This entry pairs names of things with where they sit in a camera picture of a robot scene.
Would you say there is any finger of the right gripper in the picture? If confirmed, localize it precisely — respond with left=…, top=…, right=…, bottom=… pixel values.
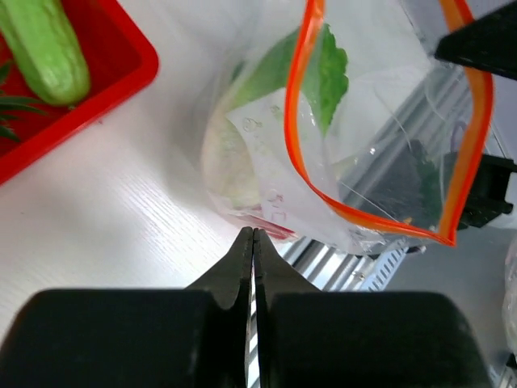
left=434, top=2, right=516, bottom=80

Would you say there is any orange pineapple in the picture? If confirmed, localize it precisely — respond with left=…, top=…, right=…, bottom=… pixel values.
left=1, top=61, right=48, bottom=142

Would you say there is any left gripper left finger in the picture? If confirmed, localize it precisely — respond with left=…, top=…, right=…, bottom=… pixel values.
left=1, top=227, right=254, bottom=387

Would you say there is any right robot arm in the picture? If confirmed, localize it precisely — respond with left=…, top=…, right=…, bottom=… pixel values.
left=435, top=1, right=516, bottom=231

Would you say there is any aluminium mounting rail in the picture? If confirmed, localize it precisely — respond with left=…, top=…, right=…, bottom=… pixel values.
left=246, top=238, right=421, bottom=388

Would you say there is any green lettuce cabbage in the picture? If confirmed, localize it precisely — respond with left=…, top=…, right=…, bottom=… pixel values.
left=201, top=24, right=349, bottom=210

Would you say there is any clear zip top bag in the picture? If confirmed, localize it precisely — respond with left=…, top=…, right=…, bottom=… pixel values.
left=207, top=1, right=473, bottom=255

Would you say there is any red plastic tray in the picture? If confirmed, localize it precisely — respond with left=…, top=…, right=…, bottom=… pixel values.
left=1, top=1, right=159, bottom=182

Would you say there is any green cucumber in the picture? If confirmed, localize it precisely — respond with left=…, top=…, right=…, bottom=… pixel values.
left=1, top=0, right=91, bottom=106

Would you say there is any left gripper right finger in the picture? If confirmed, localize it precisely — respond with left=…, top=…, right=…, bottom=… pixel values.
left=253, top=230, right=491, bottom=387

